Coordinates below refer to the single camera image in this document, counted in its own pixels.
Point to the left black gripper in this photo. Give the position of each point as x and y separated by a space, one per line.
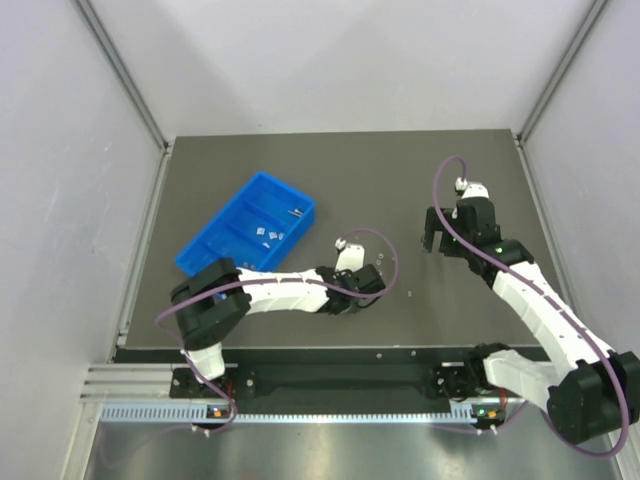
373 278

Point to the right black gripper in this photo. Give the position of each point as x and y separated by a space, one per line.
432 226

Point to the blue plastic compartment bin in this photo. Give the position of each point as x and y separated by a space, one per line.
264 201

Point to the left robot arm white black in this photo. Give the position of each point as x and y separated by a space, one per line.
209 305

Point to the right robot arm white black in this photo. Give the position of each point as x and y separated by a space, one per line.
586 389

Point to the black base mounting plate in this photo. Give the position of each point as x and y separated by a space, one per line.
432 381

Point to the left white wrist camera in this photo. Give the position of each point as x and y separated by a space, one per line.
350 256

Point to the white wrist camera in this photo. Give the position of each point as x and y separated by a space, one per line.
469 193
350 256

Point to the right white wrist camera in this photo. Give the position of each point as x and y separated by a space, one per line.
469 193

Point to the grey slotted cable duct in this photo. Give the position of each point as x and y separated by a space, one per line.
457 413

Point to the aluminium frame rail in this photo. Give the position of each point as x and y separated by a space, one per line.
133 382

